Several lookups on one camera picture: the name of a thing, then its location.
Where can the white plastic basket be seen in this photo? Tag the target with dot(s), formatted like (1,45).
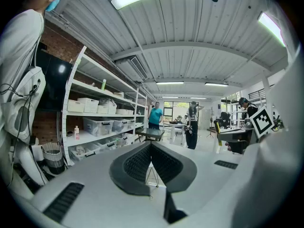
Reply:
(112,108)
(74,106)

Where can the green bottle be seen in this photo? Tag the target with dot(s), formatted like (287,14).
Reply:
(103,84)

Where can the black wall screen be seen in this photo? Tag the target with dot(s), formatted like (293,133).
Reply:
(52,84)

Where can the flat white tray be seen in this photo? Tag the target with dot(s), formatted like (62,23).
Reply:
(122,111)

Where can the striped wastebasket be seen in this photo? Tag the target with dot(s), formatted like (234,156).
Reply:
(54,159)

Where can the white lattice basket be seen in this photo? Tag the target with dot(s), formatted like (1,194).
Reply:
(89,105)

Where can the pink bottle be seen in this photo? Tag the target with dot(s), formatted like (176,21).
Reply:
(76,133)

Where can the black tripod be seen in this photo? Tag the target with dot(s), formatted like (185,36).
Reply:
(211,127)

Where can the black metal mesh table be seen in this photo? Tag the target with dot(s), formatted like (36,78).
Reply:
(150,132)

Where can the white metal shelf unit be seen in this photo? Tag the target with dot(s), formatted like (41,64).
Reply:
(95,114)

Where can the white table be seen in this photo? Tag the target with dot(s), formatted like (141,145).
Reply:
(174,125)

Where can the person's light shirt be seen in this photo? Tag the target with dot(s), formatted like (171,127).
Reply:
(273,174)

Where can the low white basket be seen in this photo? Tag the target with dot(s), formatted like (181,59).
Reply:
(102,109)

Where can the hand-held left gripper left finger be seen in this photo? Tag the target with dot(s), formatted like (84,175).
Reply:
(133,167)

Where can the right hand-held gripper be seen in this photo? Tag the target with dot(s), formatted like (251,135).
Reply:
(262,122)

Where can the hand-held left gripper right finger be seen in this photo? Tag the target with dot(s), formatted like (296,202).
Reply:
(173,170)

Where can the pile of light cloth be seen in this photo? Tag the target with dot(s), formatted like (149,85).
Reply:
(107,101)

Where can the white ceiling air conditioner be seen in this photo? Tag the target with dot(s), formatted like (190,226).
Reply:
(133,68)

